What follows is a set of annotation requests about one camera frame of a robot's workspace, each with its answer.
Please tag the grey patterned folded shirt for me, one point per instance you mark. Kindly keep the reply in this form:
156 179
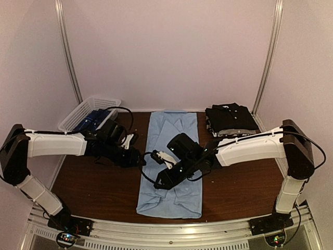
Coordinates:
228 132

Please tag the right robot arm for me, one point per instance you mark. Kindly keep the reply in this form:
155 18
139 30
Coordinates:
287 141

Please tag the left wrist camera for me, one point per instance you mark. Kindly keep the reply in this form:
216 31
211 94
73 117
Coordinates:
129 140

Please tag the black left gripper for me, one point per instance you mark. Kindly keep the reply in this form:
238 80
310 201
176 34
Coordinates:
130 161

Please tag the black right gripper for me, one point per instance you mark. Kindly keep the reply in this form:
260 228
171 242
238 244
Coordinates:
167 179

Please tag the black folded polo shirt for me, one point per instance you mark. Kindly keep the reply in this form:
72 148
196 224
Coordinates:
230 116

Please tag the right aluminium frame post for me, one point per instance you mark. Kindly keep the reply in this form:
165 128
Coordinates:
275 31

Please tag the front aluminium rail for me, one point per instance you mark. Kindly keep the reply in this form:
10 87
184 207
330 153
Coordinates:
232 234

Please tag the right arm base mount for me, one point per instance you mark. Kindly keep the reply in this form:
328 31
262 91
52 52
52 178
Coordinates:
273 227

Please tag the white plastic mesh basket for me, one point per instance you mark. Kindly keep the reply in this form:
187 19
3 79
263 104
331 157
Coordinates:
90 104

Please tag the aluminium frame post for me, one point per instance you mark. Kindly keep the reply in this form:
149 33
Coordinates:
67 51
275 31

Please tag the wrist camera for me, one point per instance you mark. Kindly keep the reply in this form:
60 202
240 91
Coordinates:
129 140
163 158

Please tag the left aluminium frame post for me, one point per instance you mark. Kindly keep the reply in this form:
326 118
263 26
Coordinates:
67 51

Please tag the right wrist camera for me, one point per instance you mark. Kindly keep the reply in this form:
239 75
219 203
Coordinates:
163 158

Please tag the dark blue folded shirt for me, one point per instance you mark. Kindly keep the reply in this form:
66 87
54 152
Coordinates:
92 120

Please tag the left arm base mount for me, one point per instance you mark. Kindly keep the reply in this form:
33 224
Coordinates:
70 234

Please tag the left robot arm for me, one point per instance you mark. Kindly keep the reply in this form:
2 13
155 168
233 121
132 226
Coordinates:
110 141

